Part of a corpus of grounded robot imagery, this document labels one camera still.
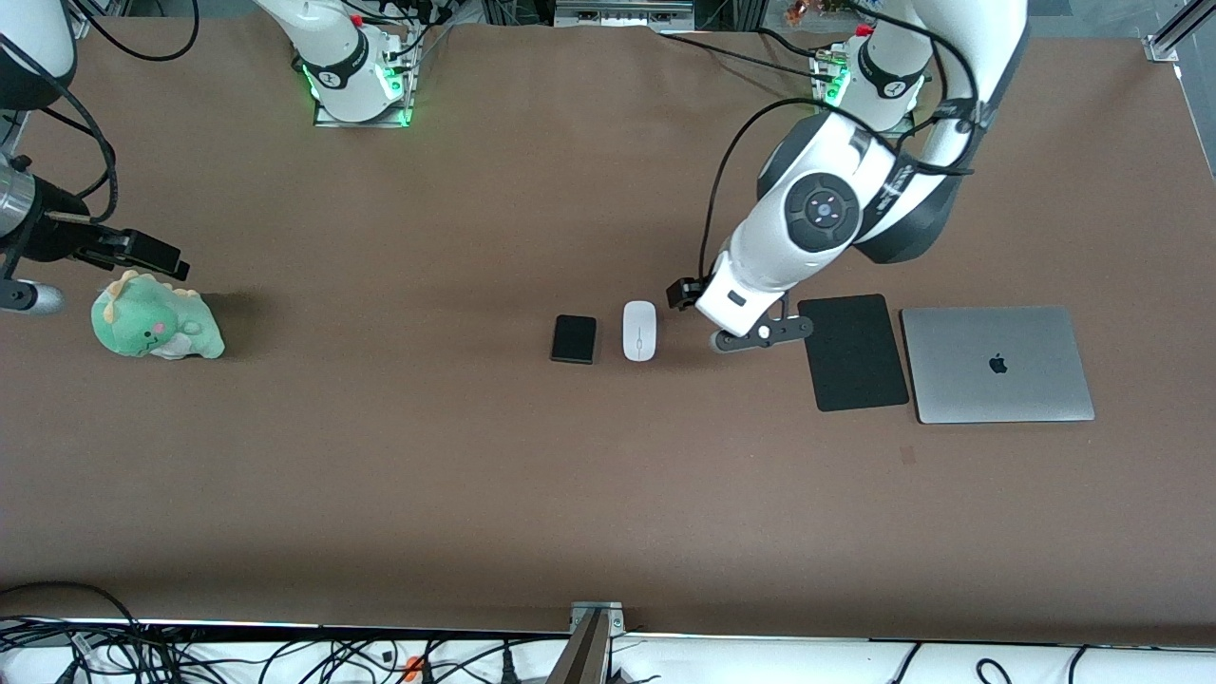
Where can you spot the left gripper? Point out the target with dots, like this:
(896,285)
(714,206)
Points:
(680,294)

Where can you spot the white computer mouse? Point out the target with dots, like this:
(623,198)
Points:
(639,332)

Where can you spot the black smartphone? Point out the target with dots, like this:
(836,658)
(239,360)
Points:
(574,339)

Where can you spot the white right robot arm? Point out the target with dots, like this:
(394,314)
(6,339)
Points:
(332,38)

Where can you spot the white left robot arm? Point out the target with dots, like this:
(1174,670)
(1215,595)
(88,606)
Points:
(988,38)

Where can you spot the black mouse pad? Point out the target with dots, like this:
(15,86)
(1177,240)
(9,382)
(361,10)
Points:
(855,366)

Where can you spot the green dinosaur plush toy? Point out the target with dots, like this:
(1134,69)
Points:
(152,323)

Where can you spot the silver closed laptop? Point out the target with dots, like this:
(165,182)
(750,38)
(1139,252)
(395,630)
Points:
(997,389)

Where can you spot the copper coloured small figure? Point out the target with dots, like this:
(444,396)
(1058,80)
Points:
(796,11)

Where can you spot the silver equipment box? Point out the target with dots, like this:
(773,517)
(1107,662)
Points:
(622,13)

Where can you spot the dark support beam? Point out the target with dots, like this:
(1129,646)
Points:
(579,660)

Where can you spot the metal table edge bracket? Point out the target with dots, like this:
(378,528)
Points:
(597,616)

